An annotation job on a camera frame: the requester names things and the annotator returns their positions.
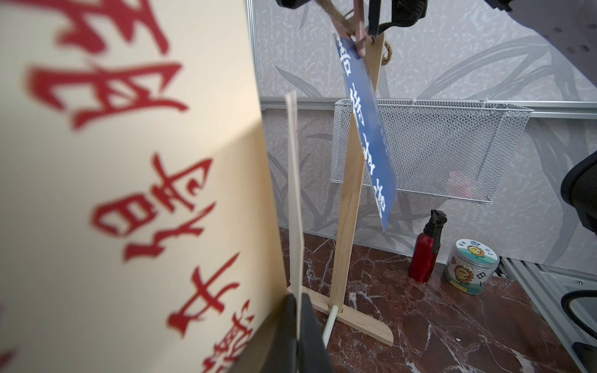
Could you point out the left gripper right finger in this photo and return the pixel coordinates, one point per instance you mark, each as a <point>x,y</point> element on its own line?
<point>312,355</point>

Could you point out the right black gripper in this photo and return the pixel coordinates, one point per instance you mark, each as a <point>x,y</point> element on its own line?
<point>403,14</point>

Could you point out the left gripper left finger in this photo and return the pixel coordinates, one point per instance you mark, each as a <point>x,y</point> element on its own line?
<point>274,346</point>

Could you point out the pink clothespin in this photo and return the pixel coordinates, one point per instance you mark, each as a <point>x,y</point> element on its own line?
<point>354,26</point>

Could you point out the blue postcard white characters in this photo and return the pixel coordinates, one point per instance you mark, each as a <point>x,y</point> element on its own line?
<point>364,105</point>

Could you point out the cream postcard red stamps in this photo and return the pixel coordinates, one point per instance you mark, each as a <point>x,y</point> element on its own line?
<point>296,238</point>

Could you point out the cream postcard red characters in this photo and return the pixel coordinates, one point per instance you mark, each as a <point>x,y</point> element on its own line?
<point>138,224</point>

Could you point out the wooden hanging rack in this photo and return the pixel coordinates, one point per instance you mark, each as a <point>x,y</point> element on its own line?
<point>334,305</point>

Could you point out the white wire mesh basket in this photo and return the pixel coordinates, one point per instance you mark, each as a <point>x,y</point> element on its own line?
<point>454,149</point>

